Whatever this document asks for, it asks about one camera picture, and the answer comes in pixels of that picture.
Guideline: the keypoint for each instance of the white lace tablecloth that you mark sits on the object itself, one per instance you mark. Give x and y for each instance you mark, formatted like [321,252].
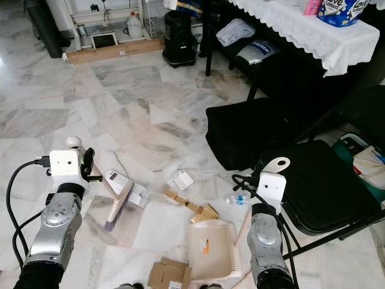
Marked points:
[301,30]

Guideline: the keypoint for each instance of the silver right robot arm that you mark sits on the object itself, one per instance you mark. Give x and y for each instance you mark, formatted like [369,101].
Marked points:
[264,238]

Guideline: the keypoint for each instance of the white printed tag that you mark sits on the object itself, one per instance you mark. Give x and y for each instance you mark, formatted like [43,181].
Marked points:
[115,177]

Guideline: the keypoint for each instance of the silver bag with blue print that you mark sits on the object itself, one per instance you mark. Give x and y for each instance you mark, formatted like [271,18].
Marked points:
[255,53]

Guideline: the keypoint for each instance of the black metal table frame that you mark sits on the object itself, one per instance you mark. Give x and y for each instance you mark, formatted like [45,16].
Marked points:
[208,53]

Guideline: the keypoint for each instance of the green box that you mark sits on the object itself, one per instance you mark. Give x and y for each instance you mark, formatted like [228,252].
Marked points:
[352,146]

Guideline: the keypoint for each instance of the flat brown cardboard box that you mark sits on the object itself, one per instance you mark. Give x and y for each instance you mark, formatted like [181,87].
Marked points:
[169,274]

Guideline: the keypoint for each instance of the blue printed pack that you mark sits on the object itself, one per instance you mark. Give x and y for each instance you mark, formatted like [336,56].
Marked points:
[189,5]

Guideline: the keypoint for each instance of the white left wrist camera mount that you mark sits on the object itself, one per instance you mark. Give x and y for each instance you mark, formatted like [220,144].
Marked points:
[66,164]

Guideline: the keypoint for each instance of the small white box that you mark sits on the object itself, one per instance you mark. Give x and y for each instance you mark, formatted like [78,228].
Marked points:
[183,180]

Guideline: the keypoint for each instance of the white shelf unit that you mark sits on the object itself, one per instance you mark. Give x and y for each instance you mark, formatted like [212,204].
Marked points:
[71,15]

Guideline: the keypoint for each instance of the black cylindrical bag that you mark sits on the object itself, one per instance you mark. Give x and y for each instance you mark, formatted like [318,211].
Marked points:
[42,27]

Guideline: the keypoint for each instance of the beige bag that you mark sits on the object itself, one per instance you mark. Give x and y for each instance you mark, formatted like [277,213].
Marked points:
[372,168]

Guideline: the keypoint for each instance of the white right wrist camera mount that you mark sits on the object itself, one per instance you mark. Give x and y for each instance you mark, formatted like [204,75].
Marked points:
[272,188]

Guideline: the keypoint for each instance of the black folding chair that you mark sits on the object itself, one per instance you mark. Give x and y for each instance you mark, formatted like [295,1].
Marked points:
[319,186]

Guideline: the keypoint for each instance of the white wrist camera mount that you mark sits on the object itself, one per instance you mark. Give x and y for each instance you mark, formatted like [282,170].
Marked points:
[66,164]
[272,188]

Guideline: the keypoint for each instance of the grey folded cloth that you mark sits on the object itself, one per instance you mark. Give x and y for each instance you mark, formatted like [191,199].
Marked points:
[236,32]

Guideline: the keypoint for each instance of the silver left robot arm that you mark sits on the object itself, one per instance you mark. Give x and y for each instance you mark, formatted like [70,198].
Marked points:
[59,220]

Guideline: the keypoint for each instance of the long brown cardboard box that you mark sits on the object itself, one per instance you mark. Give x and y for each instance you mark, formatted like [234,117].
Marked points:
[114,52]

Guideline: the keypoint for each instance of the beige plastic dustpan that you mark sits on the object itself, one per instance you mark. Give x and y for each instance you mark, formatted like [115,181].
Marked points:
[207,247]

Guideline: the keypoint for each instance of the brown cardboard scrap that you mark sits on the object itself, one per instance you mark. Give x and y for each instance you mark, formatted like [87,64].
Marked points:
[207,215]

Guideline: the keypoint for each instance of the pink pack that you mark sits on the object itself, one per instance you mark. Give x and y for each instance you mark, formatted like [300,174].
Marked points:
[313,6]

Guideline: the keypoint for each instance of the clear plastic sheet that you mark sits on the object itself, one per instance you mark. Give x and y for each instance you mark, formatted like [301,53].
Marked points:
[207,188]

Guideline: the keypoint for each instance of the small clear water bottle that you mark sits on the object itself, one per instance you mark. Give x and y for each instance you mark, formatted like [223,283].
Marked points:
[238,200]

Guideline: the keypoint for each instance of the white plastic jug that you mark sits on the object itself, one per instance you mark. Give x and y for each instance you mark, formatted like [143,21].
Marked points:
[134,27]

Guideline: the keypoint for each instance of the white framed tablet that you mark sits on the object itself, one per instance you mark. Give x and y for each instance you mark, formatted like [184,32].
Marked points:
[104,40]

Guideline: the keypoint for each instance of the blue toilet paper pack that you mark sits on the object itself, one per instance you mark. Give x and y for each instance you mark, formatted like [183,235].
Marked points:
[343,12]

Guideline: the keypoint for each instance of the black round appliance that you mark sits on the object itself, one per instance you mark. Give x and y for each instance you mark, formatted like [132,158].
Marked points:
[178,40]

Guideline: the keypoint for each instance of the black fabric bag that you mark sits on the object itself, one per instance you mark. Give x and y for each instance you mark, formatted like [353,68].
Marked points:
[252,135]

